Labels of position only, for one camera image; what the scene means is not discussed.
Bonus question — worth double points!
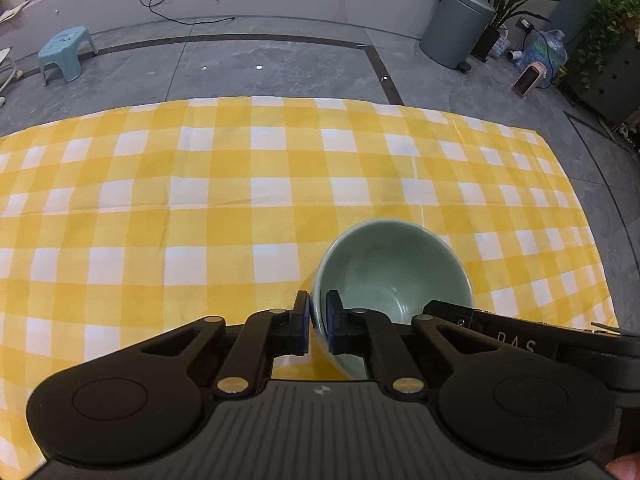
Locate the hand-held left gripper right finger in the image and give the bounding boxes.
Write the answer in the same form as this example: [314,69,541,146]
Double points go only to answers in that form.
[325,290,493,395]

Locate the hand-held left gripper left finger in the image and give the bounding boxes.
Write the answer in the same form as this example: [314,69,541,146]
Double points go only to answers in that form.
[145,290,312,395]

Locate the green ceramic bowl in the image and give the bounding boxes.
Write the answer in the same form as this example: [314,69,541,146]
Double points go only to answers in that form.
[310,218,475,381]

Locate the person's right hand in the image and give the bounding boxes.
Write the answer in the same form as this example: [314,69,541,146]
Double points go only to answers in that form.
[605,456,640,480]

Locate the yellow checkered tablecloth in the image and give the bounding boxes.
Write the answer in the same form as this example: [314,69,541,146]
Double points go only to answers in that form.
[0,96,616,471]

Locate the small pink heater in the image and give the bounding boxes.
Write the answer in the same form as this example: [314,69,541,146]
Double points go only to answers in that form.
[514,60,549,97]

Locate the black planter with green plants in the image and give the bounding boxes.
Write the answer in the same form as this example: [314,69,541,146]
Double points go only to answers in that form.
[555,0,640,128]

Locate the blue water bottle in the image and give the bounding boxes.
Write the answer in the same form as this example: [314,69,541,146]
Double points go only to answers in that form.
[530,29,568,86]

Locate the potted long-leaf plant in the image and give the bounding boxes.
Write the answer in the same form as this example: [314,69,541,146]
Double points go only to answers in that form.
[470,0,551,63]

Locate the grey pedal trash can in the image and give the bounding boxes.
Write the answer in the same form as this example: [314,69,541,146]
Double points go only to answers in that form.
[419,0,496,73]

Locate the light blue plastic stool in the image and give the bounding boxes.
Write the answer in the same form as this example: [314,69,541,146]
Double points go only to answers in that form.
[38,27,99,87]

